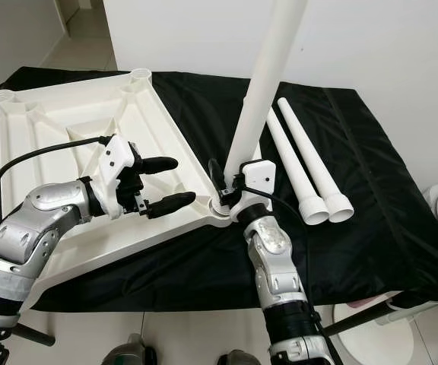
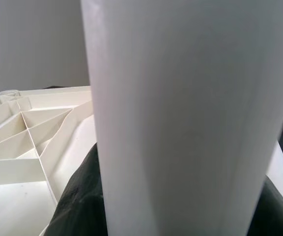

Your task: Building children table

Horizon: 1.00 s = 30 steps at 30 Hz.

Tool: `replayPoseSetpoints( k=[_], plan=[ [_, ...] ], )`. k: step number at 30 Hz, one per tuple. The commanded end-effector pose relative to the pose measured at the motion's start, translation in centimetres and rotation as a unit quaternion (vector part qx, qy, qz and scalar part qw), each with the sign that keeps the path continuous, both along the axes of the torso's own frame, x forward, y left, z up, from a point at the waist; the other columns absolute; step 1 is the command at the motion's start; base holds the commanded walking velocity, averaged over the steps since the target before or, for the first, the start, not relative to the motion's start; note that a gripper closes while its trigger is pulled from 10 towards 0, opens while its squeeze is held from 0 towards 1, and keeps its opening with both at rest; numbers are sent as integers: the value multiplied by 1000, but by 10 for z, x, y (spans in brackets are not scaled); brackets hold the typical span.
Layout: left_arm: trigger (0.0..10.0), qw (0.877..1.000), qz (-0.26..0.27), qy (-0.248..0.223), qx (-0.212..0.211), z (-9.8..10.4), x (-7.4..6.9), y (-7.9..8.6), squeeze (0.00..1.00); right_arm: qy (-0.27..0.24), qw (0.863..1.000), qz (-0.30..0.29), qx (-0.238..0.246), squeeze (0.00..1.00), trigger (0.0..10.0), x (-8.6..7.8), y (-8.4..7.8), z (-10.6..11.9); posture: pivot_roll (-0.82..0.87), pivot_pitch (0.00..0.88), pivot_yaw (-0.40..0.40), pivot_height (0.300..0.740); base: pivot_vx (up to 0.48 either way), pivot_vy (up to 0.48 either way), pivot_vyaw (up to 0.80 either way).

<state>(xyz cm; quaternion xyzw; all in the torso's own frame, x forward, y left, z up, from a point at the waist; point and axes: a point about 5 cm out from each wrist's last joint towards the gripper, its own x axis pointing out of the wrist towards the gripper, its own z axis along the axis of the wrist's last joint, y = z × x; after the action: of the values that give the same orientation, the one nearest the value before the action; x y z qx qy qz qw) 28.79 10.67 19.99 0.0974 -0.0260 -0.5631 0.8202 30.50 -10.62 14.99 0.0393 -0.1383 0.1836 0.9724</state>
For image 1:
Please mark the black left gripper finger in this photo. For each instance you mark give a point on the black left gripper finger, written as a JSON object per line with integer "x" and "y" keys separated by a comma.
{"x": 173, "y": 204}
{"x": 158, "y": 165}

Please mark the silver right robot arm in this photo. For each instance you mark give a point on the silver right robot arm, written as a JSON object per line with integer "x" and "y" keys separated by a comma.
{"x": 276, "y": 258}

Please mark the white metal frame tube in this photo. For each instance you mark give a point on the white metal frame tube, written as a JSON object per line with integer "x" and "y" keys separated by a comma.
{"x": 417, "y": 310}

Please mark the black table cloth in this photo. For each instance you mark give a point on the black table cloth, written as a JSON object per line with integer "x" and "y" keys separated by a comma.
{"x": 386, "y": 243}

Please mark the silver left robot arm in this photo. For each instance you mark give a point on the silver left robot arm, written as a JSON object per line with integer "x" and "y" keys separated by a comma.
{"x": 52, "y": 220}

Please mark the white plastic table top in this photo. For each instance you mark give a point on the white plastic table top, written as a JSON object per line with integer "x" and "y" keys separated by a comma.
{"x": 67, "y": 129}

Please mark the grey robot left foot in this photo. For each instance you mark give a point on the grey robot left foot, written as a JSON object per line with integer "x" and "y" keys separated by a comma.
{"x": 131, "y": 351}

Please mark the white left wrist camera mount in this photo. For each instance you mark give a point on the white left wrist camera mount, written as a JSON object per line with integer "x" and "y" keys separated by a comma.
{"x": 116, "y": 160}

